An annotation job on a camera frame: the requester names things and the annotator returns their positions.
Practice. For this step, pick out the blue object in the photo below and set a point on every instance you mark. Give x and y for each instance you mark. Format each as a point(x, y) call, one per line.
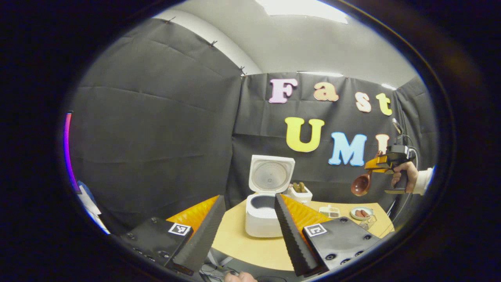
point(84, 190)

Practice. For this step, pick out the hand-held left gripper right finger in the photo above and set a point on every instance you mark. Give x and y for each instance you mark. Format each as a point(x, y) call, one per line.
point(291, 239)

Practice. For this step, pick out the white toaster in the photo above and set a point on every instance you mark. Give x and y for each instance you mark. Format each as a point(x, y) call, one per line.
point(301, 196)

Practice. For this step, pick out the pale green plate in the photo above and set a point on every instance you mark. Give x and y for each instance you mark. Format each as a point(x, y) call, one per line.
point(362, 217)

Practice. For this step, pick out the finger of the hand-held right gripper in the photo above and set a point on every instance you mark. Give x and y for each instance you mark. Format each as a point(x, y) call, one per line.
point(383, 170)
point(376, 161)

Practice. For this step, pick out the computer monitor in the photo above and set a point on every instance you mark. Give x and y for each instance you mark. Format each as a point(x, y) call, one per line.
point(68, 149)

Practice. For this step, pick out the black backdrop cloth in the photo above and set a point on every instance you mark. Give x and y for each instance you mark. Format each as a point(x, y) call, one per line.
point(156, 117)

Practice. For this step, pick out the brown wooden spoon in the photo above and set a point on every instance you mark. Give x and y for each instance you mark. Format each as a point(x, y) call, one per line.
point(361, 186)

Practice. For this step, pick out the white papers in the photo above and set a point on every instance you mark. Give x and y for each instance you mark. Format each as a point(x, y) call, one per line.
point(92, 213)

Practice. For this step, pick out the white divided grain dish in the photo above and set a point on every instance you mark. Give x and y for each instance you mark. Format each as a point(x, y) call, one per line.
point(330, 212)

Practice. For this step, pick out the ceiling light panel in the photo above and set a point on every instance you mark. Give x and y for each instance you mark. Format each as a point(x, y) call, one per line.
point(301, 9)
point(321, 73)
point(388, 86)

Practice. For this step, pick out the brown meat piece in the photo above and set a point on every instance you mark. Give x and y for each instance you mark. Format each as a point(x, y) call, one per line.
point(358, 213)
point(365, 213)

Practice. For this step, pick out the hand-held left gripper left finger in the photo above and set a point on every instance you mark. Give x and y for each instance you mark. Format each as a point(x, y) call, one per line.
point(203, 235)

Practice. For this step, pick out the white rice cooker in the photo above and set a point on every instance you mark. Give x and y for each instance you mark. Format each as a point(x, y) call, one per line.
point(262, 219)

